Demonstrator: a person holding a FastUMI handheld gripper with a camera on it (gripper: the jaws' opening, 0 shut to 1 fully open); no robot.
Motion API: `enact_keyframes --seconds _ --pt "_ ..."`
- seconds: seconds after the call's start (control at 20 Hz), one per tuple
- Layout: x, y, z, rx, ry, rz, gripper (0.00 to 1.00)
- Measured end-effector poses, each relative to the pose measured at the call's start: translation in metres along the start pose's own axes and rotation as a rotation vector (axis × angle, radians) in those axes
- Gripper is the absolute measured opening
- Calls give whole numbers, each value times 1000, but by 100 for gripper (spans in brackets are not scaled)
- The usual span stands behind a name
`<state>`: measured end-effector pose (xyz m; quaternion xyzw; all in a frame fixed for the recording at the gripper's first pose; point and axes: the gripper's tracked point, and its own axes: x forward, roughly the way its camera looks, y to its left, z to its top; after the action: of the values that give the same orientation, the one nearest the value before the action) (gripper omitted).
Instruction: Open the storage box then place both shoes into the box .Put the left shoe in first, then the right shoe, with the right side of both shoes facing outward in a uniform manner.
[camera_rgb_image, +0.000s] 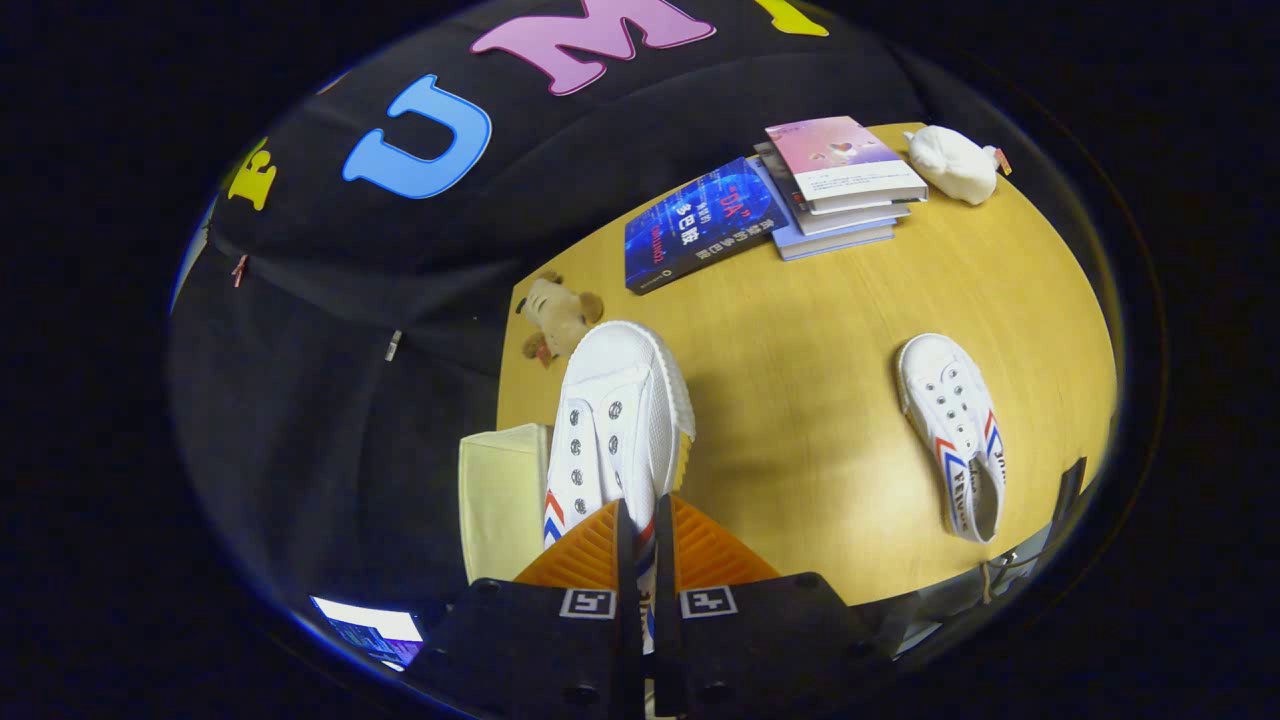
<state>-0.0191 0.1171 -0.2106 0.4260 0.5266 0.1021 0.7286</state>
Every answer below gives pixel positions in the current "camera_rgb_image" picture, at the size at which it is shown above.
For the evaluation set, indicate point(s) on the dark blue book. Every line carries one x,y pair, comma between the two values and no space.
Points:
690,225

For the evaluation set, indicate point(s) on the grey cover book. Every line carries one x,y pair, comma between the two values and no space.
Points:
860,219

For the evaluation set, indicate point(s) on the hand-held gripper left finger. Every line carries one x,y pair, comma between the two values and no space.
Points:
530,640

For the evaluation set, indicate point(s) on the white canvas shoe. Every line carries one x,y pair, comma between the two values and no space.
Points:
950,400
620,400

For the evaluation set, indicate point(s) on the brown plush dog toy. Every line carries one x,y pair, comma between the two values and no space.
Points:
555,315

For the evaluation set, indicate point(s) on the white plush toy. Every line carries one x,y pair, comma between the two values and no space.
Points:
950,165

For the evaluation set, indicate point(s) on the silver clip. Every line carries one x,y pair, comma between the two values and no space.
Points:
393,345

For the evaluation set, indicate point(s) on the laptop screen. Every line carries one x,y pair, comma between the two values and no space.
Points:
370,630

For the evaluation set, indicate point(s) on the light blue book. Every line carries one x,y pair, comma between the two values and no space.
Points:
835,243

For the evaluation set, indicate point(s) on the pink cover book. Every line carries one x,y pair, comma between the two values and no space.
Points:
840,150

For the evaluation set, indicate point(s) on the red clip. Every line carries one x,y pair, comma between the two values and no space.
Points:
240,270

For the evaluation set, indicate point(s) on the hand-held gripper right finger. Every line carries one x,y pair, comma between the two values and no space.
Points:
750,640

